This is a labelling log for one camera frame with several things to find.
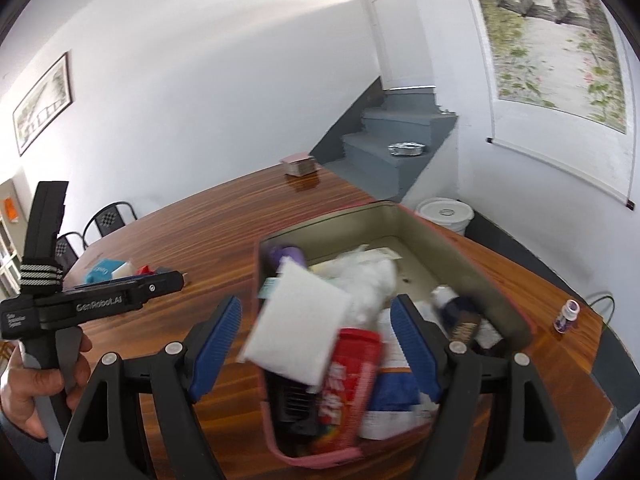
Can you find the orange paper sign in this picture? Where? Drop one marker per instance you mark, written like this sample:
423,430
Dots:
10,208

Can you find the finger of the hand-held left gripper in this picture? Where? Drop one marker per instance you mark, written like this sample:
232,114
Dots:
160,284

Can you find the wooden desktop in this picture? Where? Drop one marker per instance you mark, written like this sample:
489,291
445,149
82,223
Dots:
210,220

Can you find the white tissue pack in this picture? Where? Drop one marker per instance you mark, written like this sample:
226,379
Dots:
295,330

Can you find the red snack packet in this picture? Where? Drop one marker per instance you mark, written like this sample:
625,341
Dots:
144,271

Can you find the purple trash bag roll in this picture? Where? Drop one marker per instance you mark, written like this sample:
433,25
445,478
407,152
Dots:
285,255

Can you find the pink tin box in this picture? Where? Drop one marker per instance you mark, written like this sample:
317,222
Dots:
450,240

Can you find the large white plastic bag wad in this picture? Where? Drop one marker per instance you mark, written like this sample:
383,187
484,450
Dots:
365,280

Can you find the bundle of blue white sachets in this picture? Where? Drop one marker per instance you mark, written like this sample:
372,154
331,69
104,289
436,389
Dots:
395,390

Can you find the small white bottle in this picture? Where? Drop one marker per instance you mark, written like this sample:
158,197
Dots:
565,317

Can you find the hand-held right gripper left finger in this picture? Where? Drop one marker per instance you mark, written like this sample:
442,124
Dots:
220,345

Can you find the black folding comb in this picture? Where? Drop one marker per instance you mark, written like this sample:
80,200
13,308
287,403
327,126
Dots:
290,405

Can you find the person's left hand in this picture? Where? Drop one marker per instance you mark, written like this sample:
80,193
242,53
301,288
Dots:
25,390

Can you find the white cabinet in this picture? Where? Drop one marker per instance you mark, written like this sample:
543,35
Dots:
7,260

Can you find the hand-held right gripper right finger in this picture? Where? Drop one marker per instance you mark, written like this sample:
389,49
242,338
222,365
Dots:
415,345

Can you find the stack of cards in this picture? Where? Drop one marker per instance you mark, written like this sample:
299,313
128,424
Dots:
298,164

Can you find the person's left forearm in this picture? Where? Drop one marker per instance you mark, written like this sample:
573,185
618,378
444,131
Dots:
20,455

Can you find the framed wall picture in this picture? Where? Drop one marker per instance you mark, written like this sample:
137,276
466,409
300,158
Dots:
42,105

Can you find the grey staircase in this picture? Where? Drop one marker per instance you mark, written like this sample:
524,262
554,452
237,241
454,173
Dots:
380,160

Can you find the hanging scroll painting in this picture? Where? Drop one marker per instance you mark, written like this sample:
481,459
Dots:
550,50

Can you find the white plastic bucket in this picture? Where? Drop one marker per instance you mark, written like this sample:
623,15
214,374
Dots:
445,212

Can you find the red candy tube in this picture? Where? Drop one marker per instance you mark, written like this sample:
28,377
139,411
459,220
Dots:
345,390

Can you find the foil tray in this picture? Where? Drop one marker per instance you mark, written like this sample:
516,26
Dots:
407,149

